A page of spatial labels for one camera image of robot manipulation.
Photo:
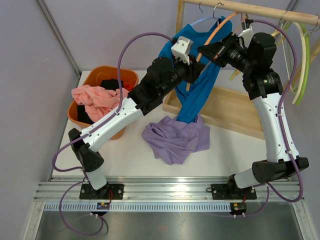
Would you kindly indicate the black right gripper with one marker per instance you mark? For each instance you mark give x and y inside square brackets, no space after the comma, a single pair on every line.
[215,51]

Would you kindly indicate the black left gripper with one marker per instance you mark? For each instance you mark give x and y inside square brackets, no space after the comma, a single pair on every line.
[193,69]

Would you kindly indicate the orange brown hanger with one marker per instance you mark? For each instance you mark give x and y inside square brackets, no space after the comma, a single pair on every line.
[217,29]

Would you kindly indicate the blue t shirt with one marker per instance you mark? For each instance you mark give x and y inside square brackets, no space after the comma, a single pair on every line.
[193,100]

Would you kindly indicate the light blue hanger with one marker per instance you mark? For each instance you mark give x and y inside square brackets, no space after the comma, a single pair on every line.
[202,20]

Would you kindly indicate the cream yellow hanger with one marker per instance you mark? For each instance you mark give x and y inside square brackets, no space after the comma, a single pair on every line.
[246,43]

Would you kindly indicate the orange t shirt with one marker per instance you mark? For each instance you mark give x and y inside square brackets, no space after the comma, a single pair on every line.
[128,87]

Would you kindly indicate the lilac t shirt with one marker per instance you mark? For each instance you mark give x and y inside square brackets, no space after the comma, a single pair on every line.
[173,141]

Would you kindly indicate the black t shirt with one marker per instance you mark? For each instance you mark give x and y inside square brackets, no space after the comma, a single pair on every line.
[108,84]

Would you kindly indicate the lime green hanger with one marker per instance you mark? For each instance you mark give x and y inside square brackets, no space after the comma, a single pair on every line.
[305,64]

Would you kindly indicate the pink t shirt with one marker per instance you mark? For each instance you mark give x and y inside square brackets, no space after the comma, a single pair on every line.
[97,101]

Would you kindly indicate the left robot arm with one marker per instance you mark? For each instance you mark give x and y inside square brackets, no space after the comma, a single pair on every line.
[161,78]

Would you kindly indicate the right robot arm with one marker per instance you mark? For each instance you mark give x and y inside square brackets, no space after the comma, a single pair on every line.
[265,90]

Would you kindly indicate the wooden clothes rack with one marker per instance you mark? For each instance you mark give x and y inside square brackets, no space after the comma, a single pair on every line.
[226,108]

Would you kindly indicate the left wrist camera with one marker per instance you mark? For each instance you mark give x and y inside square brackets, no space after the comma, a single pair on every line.
[181,49]

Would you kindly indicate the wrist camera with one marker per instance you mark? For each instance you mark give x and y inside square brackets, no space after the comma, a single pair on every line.
[181,49]
[246,27]

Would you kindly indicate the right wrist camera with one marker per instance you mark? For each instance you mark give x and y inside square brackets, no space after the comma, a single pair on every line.
[246,27]

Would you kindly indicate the aluminium mounting rail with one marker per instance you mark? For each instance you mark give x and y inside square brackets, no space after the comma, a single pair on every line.
[163,208]

